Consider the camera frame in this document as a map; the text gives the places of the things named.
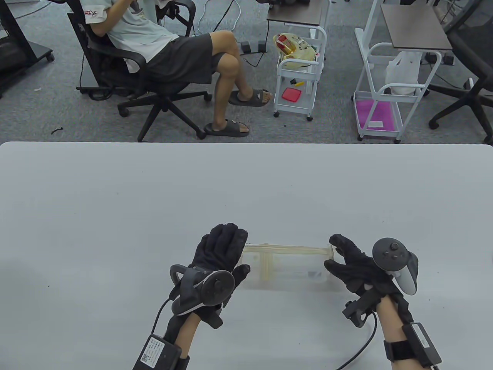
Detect person's left hand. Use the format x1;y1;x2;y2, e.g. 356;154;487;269
166;223;251;340

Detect person's right hand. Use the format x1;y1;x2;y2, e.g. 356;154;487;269
324;234;414;326

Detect clear beige-trimmed pencil pouch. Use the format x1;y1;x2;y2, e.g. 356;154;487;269
239;242;340;290

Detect person's left forearm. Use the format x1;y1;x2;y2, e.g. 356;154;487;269
173;312;201;360

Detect person's right forearm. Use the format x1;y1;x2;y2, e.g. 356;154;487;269
376;297;409;370

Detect black grey hand controller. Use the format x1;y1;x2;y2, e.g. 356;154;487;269
372;238;419;296
169;264;235;316

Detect dark slipper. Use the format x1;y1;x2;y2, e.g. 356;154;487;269
203;119;250;138
228;89;272;107

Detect black office chair with armrests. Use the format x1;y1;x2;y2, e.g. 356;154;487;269
67;0;213;142

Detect magenta mat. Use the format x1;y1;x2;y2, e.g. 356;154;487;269
355;99;403;132

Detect large white rolling cart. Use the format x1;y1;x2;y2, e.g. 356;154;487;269
352;28;443;144

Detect small white rolling cart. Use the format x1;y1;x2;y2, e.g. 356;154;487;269
273;25;328;122

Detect white plastic bag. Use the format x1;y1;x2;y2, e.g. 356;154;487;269
386;52;426;96

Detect yellow plastic bag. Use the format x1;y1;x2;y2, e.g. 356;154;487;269
273;33;321;70

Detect brown-top side table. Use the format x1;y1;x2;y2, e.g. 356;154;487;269
267;0;332;28

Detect black mesh office chair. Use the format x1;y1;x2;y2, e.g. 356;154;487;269
428;0;493;140

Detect black wheeled stand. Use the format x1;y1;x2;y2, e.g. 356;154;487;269
0;0;55;99

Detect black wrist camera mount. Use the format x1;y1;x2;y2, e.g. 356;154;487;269
200;304;225;330
342;287;386;329

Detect black cable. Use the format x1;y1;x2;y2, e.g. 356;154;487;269
335;310;378;370
152;298;172;336

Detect black wrist box with strap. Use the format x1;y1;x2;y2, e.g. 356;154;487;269
383;322;443;369
132;335;191;370

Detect white floor cable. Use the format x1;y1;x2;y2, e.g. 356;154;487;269
198;0;242;36

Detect brown-top white-frame table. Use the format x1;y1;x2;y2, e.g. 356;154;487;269
364;0;453;70

